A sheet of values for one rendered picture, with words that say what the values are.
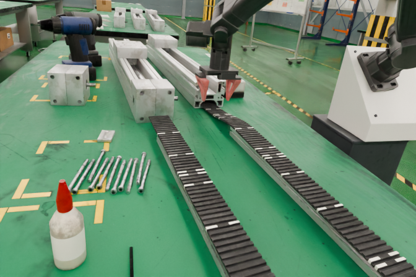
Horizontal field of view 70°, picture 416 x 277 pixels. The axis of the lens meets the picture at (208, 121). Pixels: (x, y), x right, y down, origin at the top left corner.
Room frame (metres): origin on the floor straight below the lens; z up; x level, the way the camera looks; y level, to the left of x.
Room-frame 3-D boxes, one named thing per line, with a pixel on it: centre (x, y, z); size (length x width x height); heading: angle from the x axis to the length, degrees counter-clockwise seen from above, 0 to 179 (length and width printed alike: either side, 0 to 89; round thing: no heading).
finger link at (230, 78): (0.86, -0.04, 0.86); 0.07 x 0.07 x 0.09; 23
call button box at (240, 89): (1.04, -0.06, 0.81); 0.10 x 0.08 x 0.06; 114
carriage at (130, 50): (1.18, 0.34, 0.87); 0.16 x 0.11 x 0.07; 24
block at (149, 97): (0.77, 0.15, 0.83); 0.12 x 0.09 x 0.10; 114
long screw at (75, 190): (0.45, 0.21, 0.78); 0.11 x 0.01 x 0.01; 6
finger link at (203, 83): (0.84, 0.01, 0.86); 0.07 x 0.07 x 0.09; 23
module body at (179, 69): (1.25, 0.16, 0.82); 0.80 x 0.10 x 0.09; 24
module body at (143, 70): (1.18, 0.34, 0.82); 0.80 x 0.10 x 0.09; 24
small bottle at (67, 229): (0.27, 0.16, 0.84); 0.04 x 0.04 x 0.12
